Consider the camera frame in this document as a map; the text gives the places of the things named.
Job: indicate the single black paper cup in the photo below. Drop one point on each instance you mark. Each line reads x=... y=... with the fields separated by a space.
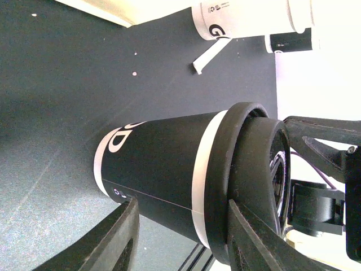
x=163 y=164

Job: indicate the black lid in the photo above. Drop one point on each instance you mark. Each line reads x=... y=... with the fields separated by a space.
x=250 y=164

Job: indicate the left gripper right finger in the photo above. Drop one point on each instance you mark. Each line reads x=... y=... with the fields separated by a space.
x=252 y=245

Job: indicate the single white stirrer packet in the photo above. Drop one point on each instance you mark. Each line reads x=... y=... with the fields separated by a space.
x=203 y=60

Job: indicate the kraft paper bag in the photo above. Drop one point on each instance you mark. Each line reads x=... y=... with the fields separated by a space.
x=130 y=12

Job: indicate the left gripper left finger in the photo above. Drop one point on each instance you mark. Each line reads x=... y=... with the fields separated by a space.
x=110 y=245

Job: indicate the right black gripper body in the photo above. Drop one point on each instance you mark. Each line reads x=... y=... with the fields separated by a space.
x=317 y=208

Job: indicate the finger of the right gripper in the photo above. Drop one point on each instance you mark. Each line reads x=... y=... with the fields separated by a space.
x=333 y=146

